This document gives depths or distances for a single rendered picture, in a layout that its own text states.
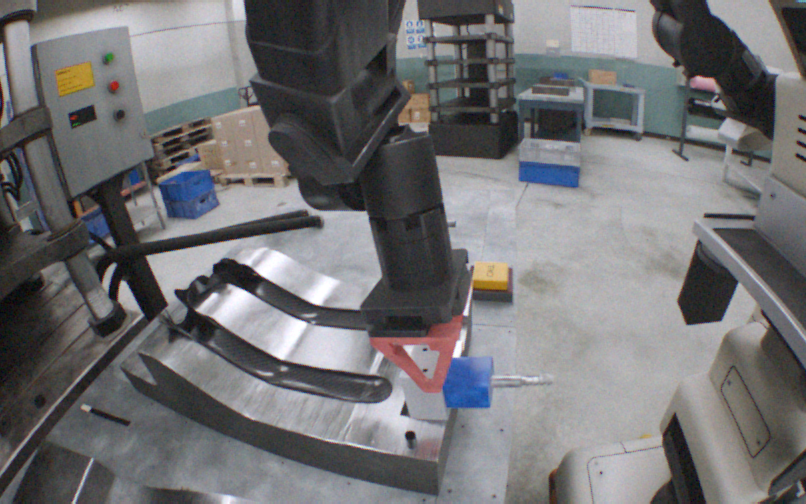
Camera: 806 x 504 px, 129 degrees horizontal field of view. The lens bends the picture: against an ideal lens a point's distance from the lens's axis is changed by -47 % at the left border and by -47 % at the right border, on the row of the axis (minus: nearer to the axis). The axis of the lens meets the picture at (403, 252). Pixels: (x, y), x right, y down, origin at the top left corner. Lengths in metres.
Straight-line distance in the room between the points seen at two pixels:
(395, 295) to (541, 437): 1.19
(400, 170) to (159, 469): 0.48
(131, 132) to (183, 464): 0.83
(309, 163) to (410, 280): 0.11
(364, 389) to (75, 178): 0.83
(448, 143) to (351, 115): 4.27
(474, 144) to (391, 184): 4.13
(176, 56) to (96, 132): 6.84
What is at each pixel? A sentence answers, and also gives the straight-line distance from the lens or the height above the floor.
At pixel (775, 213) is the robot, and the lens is 0.45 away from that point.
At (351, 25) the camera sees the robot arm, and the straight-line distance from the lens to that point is 0.17.
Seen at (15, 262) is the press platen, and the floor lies 1.03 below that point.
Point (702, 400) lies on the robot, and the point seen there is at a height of 0.80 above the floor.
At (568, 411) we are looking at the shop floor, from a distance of 1.48.
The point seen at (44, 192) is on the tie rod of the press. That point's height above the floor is 1.13.
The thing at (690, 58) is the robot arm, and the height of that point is 1.21.
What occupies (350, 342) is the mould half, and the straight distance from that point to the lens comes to 0.44.
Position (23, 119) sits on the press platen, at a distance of 0.80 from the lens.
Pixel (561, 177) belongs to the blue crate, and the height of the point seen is 0.09.
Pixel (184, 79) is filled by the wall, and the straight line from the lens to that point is 7.81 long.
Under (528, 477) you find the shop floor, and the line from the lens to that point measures 1.31.
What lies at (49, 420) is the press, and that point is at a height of 0.77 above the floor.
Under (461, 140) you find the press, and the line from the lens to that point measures 4.39.
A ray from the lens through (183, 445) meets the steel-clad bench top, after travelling 0.54.
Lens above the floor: 1.18
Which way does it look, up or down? 30 degrees down
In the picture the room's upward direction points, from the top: 6 degrees counter-clockwise
